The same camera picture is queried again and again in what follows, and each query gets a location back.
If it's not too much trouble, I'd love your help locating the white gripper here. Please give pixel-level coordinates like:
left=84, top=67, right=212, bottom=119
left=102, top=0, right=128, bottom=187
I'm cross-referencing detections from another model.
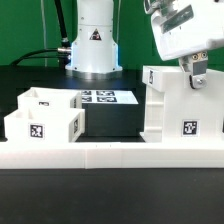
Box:
left=143, top=0, right=224, bottom=89

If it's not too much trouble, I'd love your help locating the white rear drawer box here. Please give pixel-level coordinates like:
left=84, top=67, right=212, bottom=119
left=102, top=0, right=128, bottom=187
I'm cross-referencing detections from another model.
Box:
left=17, top=87, right=82, bottom=109

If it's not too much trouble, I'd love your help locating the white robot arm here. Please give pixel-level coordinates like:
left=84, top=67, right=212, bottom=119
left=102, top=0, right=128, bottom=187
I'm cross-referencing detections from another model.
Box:
left=66, top=0, right=224, bottom=89

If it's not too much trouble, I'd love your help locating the paper sheet with markers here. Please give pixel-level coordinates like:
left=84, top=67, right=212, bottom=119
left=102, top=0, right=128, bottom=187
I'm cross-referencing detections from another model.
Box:
left=81, top=90, right=138, bottom=105

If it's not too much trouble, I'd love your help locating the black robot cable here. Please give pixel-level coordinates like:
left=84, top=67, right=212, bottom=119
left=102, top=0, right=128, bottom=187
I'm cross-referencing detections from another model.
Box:
left=9, top=0, right=73, bottom=67

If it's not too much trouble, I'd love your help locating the white drawer box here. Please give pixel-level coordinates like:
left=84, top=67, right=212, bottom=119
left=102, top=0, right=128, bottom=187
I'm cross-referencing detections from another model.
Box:
left=4, top=108, right=85, bottom=143
left=17, top=87, right=82, bottom=109

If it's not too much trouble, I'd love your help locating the white L-shaped fence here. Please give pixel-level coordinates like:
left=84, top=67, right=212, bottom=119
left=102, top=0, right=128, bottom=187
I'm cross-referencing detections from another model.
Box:
left=0, top=142, right=224, bottom=169

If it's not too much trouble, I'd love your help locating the white drawer cabinet frame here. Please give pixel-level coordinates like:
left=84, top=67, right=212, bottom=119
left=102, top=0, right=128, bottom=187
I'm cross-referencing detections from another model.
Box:
left=141, top=66, right=224, bottom=143

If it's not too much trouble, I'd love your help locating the white front drawer box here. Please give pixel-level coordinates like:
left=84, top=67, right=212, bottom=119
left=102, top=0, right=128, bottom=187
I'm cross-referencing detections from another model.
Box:
left=4, top=108, right=85, bottom=143

